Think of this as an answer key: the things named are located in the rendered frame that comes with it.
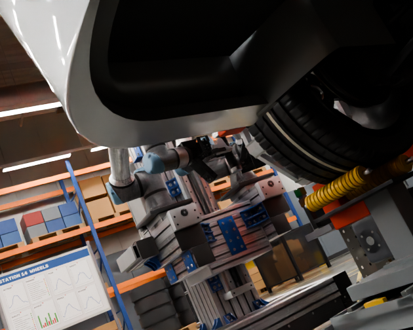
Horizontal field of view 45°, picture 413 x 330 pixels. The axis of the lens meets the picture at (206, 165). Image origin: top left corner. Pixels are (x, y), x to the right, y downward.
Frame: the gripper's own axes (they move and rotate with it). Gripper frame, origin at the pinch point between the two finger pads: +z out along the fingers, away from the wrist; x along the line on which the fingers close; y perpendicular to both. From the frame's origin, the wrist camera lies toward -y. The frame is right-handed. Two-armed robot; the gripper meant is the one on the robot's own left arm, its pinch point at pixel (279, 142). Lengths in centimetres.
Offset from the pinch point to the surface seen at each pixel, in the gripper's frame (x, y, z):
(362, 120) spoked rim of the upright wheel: 28.1, 5.1, 27.2
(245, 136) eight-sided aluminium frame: 47, -3, -17
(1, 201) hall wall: -966, -161, -531
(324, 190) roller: 51, 23, 0
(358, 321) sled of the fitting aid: 68, 60, -7
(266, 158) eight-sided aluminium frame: 46.0, 6.4, -12.6
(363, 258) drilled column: -27, 64, 21
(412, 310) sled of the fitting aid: 82, 57, 4
